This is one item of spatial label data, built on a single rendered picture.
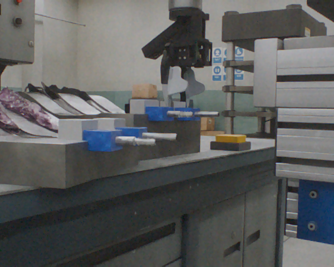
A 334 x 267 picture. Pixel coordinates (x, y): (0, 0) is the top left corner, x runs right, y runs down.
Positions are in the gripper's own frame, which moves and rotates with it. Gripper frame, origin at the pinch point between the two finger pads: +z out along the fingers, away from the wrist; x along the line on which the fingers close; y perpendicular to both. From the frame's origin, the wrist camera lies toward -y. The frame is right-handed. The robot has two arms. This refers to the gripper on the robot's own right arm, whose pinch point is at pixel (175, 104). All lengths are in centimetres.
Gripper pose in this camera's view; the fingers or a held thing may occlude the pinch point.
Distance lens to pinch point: 97.2
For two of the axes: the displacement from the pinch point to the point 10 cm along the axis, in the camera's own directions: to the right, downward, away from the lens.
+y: 8.4, 0.5, -5.4
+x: 5.5, -0.4, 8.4
